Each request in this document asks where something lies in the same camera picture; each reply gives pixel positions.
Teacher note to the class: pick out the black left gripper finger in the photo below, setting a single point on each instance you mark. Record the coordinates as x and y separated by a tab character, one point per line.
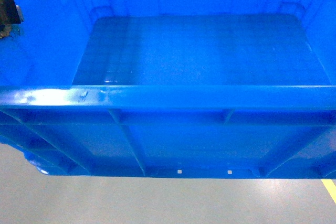
11	14

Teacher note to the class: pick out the blue plastic crate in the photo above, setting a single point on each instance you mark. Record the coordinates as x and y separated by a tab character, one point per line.
241	89

